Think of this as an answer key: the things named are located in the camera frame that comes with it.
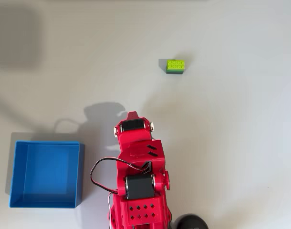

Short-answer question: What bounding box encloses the green lego brick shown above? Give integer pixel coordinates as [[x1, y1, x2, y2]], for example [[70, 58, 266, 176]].
[[166, 59, 186, 75]]

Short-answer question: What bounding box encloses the black round base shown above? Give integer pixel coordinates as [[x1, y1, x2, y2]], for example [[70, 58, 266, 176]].
[[175, 214, 209, 229]]

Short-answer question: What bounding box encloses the black red white servo cable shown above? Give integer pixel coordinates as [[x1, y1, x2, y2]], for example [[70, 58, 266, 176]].
[[108, 192, 114, 229], [90, 156, 152, 194]]

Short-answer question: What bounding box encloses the blue plastic box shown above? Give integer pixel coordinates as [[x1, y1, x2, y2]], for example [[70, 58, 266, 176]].
[[9, 140, 85, 209]]

